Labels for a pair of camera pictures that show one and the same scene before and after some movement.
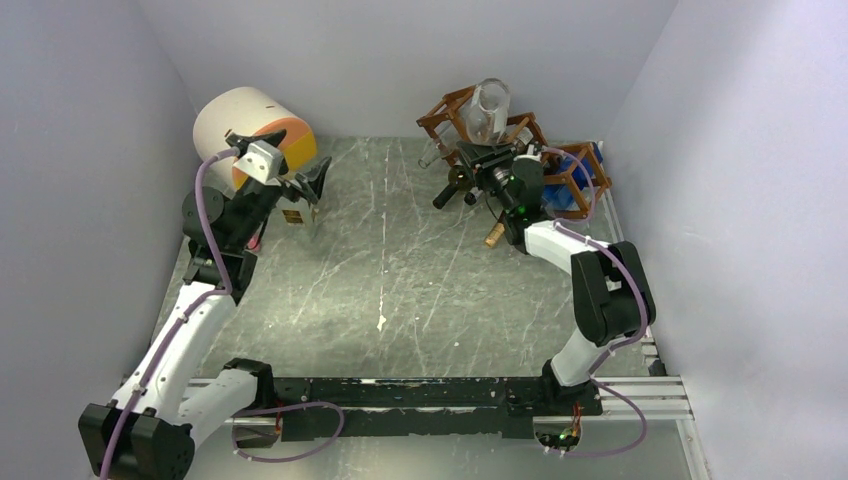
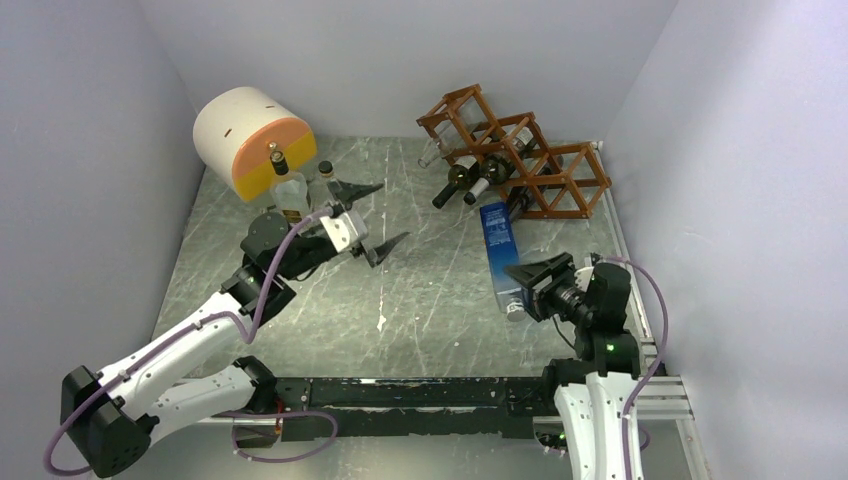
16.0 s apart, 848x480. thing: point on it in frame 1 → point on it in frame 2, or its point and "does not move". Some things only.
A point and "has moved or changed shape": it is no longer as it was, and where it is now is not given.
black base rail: [328, 409] does not move
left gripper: [311, 181] → [346, 192]
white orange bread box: [250, 113] does not move
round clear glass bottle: [486, 118] has moved or changed shape
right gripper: [486, 158] → [538, 299]
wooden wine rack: [572, 172] does not move
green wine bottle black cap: [460, 179] does not move
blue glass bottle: [566, 174] → [502, 253]
